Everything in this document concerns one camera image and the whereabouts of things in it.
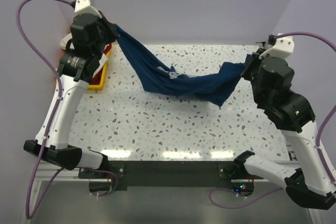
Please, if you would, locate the blue printed t-shirt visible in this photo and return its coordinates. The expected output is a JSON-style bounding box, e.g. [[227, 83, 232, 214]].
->
[[116, 26, 246, 106]]

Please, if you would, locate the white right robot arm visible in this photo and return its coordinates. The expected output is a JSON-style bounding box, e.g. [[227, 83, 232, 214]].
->
[[234, 53, 335, 210]]

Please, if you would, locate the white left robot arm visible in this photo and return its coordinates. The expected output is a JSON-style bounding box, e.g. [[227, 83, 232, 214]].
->
[[24, 13, 119, 170]]

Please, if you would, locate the white crumpled t-shirt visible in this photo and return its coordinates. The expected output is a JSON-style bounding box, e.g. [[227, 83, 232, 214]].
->
[[60, 33, 72, 50]]

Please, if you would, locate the red t-shirt in bin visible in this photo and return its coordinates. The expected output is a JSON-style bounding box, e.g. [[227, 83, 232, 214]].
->
[[91, 44, 112, 85]]

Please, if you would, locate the yellow plastic bin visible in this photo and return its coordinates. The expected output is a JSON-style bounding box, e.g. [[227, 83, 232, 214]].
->
[[56, 38, 111, 92]]

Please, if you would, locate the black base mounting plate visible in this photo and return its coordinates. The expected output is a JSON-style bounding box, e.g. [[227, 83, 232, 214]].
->
[[78, 158, 264, 192]]

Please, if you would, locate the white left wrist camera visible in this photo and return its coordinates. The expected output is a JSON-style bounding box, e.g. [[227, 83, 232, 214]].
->
[[74, 0, 97, 15]]

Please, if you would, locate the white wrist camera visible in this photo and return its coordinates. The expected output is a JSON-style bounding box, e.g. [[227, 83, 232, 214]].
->
[[259, 35, 295, 59], [74, 0, 97, 15]]

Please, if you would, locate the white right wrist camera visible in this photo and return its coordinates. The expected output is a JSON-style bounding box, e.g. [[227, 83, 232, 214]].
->
[[259, 35, 295, 59]]

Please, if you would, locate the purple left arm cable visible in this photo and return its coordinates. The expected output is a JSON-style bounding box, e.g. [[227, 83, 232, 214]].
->
[[17, 0, 77, 220]]

